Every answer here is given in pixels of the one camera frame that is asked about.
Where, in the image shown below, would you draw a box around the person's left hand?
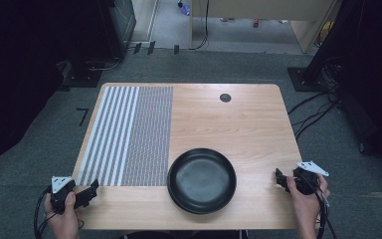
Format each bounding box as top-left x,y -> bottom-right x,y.
44,191 -> 82,234

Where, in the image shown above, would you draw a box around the black hanging cable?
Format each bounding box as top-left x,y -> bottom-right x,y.
188,0 -> 211,52

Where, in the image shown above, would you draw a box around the black stand base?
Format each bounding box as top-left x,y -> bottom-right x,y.
61,60 -> 106,90
286,66 -> 330,93

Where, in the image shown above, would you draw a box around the black round plate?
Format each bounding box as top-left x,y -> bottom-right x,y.
166,147 -> 238,215

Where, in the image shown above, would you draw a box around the person's right hand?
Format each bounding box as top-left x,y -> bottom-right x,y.
286,173 -> 331,220

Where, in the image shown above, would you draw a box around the dark glass cabinet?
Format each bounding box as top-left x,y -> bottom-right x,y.
97,0 -> 137,62

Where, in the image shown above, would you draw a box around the black floor cables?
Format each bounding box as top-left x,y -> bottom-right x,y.
287,64 -> 342,142

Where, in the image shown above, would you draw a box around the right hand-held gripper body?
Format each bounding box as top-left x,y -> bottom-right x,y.
292,160 -> 330,196

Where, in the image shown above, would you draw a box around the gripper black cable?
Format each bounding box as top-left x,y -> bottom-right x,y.
298,175 -> 338,239
33,186 -> 57,239

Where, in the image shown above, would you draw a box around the black curtain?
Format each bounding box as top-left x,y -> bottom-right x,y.
306,0 -> 382,170
0,0 -> 113,177

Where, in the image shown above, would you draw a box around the light wooden desk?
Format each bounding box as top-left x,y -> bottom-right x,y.
190,0 -> 340,55

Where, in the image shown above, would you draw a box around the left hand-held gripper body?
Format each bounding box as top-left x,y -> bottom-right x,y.
50,175 -> 78,215

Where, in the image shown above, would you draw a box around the black angled tape mark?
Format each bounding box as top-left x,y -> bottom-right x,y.
76,107 -> 91,127

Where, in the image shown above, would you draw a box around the thin grey floor cable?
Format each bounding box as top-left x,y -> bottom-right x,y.
87,46 -> 137,73

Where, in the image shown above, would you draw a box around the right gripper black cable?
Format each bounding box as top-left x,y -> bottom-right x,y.
298,175 -> 338,239

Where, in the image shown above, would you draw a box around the yellow item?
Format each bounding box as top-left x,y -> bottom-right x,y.
316,20 -> 335,47

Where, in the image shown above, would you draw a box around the grey white striped placemat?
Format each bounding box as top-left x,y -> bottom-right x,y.
76,86 -> 174,187

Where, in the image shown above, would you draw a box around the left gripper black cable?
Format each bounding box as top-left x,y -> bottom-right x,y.
33,186 -> 57,239

